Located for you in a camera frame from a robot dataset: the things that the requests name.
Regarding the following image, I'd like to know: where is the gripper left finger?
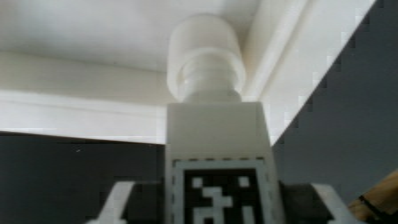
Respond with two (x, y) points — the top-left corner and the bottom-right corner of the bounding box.
(85, 181), (162, 224)

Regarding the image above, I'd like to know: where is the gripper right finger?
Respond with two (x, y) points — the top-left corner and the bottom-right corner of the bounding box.
(279, 183), (363, 224)

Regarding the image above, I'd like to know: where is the white table leg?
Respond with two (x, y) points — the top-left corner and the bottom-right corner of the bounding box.
(164, 78), (286, 224)

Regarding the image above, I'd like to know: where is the white square tabletop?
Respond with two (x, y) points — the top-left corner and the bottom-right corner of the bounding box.
(0, 0), (377, 143)

